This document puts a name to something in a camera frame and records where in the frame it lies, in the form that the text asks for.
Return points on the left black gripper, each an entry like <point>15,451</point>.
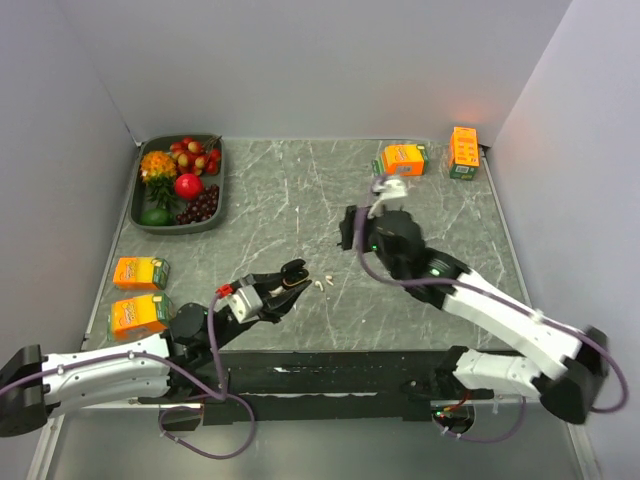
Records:
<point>278,305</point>

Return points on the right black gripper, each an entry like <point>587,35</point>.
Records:
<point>346,228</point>

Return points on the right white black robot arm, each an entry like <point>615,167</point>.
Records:
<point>561,366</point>

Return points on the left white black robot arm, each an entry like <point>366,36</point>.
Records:
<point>36,386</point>

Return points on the orange box top centre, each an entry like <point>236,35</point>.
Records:
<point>407,160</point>

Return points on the orange box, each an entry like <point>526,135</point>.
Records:
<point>140,316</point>
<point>141,273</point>
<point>407,160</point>

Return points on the dark purple grape bunch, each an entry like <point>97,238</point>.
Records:
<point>202,208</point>

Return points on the red toy apple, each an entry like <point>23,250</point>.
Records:
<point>188,186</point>

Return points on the orange green carton upright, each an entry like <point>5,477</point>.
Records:
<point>464,158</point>

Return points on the orange box upper left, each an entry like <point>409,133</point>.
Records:
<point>141,273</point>

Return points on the green toy avocado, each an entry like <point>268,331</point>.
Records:
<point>157,217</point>

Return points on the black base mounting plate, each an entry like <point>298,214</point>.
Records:
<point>327,385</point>

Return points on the orange box lower left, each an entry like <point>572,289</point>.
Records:
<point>140,316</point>

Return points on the dark green fruit tray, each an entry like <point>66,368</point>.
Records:
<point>138,202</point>

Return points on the red yellow cherry bunch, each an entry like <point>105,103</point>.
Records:
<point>197,157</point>

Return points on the orange yellow toy pineapple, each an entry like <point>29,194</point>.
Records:
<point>158,173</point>

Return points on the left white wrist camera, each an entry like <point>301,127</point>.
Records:
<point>245,304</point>

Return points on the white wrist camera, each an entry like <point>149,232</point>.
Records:
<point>245,304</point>
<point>387,193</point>

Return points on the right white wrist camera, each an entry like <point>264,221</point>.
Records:
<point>387,193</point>

